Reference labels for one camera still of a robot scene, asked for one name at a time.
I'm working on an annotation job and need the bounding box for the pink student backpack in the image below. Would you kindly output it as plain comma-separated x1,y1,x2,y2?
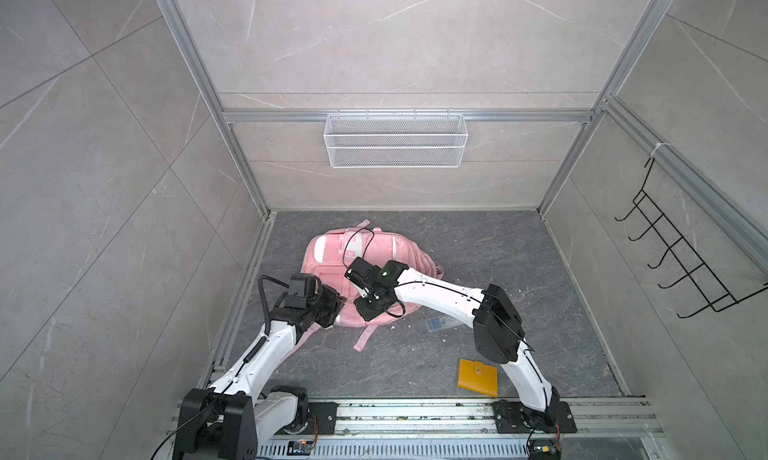
301,220,444,352

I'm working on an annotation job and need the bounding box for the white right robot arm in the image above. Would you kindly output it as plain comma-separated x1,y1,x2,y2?
344,257,560,433

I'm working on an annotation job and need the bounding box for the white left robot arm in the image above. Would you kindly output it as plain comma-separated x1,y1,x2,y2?
151,273,345,459

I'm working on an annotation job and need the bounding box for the clear plastic ruler case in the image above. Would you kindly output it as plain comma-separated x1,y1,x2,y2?
426,315,464,333

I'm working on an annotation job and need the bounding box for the yellow leather wallet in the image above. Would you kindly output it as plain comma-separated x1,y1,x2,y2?
457,359,498,398

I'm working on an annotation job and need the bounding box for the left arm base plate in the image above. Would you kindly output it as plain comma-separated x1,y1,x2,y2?
280,402,339,435

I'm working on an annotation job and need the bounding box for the white wire mesh basket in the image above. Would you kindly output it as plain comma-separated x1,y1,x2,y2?
323,113,469,169

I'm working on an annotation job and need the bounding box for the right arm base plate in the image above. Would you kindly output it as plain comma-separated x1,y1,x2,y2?
491,400,577,434

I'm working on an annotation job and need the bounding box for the aluminium mounting rail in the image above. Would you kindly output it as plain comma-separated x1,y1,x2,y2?
315,397,663,441

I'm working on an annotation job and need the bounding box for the black wire hook rack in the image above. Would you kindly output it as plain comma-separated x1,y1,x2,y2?
614,158,767,319

